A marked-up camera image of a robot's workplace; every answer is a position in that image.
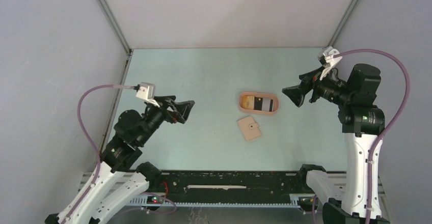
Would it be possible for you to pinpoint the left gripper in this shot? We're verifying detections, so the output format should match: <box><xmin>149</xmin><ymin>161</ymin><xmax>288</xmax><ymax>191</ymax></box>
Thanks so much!
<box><xmin>138</xmin><ymin>95</ymin><xmax>195</xmax><ymax>145</ymax></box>

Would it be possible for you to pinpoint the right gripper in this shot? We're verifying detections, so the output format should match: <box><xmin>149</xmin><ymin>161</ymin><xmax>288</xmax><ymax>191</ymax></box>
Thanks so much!
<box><xmin>282</xmin><ymin>64</ymin><xmax>354</xmax><ymax>106</ymax></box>

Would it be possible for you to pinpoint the gold credit card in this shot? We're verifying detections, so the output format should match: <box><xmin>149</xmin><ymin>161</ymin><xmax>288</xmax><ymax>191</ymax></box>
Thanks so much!
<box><xmin>240</xmin><ymin>95</ymin><xmax>255</xmax><ymax>110</ymax></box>

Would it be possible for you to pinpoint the beige leather card holder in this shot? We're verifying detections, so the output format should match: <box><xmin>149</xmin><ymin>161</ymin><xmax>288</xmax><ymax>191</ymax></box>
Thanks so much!
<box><xmin>237</xmin><ymin>116</ymin><xmax>262</xmax><ymax>142</ymax></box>

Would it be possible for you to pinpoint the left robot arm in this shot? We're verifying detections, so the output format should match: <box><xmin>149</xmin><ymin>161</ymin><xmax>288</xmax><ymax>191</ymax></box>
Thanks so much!
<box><xmin>44</xmin><ymin>95</ymin><xmax>195</xmax><ymax>223</ymax></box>

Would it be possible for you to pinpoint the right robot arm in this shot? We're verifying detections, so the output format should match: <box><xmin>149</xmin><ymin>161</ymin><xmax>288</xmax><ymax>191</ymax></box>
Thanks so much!
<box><xmin>282</xmin><ymin>64</ymin><xmax>386</xmax><ymax>223</ymax></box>

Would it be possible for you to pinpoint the pink oval tray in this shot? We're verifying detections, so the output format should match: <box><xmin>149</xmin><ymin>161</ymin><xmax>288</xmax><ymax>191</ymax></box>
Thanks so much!
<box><xmin>238</xmin><ymin>92</ymin><xmax>279</xmax><ymax>116</ymax></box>

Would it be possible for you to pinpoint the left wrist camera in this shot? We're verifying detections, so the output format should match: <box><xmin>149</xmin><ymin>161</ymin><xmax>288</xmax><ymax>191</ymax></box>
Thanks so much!
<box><xmin>134</xmin><ymin>82</ymin><xmax>159</xmax><ymax>107</ymax></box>

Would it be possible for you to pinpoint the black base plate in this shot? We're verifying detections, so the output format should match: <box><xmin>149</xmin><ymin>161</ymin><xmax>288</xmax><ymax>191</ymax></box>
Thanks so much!
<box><xmin>134</xmin><ymin>170</ymin><xmax>327</xmax><ymax>205</ymax></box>

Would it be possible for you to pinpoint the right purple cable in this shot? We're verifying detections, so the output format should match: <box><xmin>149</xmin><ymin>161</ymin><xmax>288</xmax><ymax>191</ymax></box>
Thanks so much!
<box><xmin>332</xmin><ymin>48</ymin><xmax>411</xmax><ymax>224</ymax></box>

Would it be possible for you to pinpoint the purple cable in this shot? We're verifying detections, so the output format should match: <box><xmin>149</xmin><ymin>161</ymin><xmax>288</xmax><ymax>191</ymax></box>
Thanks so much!
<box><xmin>332</xmin><ymin>48</ymin><xmax>411</xmax><ymax>224</ymax></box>
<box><xmin>59</xmin><ymin>84</ymin><xmax>139</xmax><ymax>224</ymax></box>

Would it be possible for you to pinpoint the aluminium frame rail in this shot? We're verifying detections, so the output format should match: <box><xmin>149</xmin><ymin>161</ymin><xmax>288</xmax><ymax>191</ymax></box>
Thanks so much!
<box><xmin>77</xmin><ymin>172</ymin><xmax>386</xmax><ymax>210</ymax></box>

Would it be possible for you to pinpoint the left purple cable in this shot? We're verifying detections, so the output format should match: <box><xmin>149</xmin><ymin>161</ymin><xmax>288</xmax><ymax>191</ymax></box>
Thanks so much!
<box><xmin>59</xmin><ymin>84</ymin><xmax>139</xmax><ymax>224</ymax></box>

